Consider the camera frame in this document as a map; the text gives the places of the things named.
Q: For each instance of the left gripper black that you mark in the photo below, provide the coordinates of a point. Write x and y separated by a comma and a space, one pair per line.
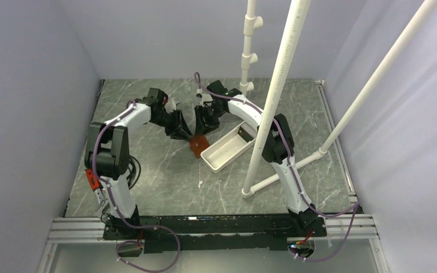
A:
180, 130

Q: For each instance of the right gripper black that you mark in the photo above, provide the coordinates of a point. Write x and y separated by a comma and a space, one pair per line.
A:
206, 126

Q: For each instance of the brown leather card holder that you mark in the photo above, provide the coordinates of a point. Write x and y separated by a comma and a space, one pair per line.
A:
198, 144

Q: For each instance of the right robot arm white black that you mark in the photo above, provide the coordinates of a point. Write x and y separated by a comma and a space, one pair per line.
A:
278, 150

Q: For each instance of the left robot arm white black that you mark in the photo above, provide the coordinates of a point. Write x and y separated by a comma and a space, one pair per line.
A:
107, 151

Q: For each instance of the white rectangular plastic tray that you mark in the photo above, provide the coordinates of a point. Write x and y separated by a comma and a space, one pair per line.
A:
228, 148

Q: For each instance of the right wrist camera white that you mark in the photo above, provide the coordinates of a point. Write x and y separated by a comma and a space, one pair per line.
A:
204, 98

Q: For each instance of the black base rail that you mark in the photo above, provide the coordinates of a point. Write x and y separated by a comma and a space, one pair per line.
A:
205, 232

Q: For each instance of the red handled pliers tool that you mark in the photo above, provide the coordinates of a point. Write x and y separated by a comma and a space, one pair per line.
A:
98, 191

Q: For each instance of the white PVC pipe frame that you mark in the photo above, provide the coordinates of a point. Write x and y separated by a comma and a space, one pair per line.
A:
360, 66

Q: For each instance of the aluminium frame rail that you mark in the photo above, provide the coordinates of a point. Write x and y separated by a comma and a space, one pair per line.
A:
343, 225

